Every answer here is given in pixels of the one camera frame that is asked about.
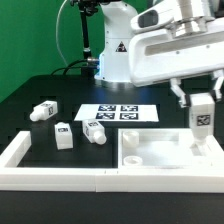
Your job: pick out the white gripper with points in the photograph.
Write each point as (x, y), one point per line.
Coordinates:
(156, 57)

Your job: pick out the white square table top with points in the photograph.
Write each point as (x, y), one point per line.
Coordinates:
(166, 148)

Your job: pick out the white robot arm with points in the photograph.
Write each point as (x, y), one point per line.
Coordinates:
(182, 18)

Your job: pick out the white sheet with markers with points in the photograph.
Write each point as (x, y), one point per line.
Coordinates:
(118, 112)

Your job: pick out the white U-shaped fence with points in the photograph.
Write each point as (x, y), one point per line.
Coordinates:
(12, 177)

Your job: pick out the black camera stand pole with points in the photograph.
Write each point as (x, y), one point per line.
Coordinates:
(86, 8)

